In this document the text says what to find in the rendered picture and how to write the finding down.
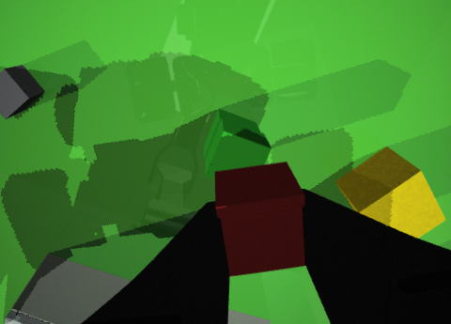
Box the yellow block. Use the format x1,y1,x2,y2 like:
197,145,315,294
335,147,446,238

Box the dark red block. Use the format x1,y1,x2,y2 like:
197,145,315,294
214,162,305,276

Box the green block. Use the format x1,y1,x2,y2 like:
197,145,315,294
203,109,260,159
206,118,272,178

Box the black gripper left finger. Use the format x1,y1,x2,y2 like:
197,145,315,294
82,201,229,324

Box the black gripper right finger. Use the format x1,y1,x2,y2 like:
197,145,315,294
302,189,451,324

